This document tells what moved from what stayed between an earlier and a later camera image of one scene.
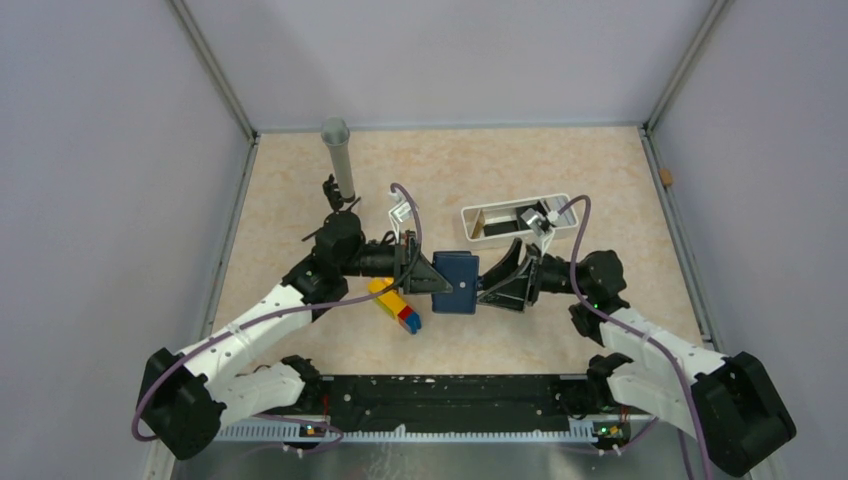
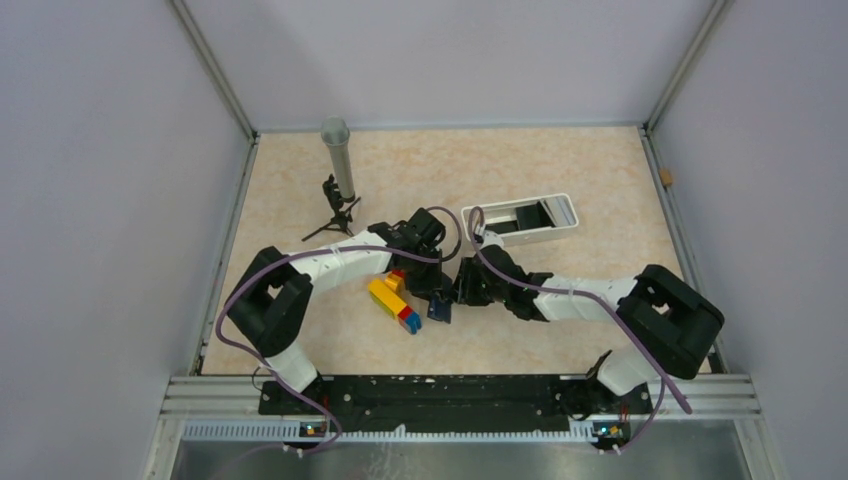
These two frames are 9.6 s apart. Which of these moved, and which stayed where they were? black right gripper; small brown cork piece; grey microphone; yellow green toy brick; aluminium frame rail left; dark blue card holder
Moved: black right gripper; dark blue card holder
Stayed: yellow green toy brick; grey microphone; aluminium frame rail left; small brown cork piece
